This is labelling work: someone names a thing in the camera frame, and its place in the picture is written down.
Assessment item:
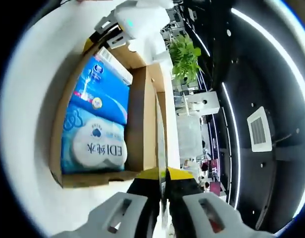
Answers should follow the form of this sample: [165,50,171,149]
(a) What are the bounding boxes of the white frosted desk partition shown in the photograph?
[179,116,202,156]

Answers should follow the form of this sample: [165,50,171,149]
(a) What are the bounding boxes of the green potted plant white pot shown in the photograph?
[152,34,202,83]

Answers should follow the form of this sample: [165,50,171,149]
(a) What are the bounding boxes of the white barcode carton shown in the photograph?
[95,46,134,86]

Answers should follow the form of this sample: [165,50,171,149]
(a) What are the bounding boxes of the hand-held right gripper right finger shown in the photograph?
[167,167,276,238]

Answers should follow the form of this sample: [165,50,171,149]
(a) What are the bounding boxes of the blue soft tissue pack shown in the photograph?
[68,56,130,124]

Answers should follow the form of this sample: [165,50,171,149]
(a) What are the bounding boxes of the magenta red wall screen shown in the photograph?
[208,181,223,194]

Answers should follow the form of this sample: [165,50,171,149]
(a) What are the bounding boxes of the light blue wet wipes pack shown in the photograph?
[60,104,129,175]

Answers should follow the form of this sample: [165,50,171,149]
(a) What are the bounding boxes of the white ceiling light strips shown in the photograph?
[197,7,305,219]

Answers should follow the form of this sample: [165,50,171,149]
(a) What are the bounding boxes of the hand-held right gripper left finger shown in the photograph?
[52,167,161,238]

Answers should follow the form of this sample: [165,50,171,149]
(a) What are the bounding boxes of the white ceiling air conditioner vent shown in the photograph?
[246,106,271,152]

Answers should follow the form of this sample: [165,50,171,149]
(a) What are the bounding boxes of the brown cardboard shoe box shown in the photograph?
[50,37,173,225]

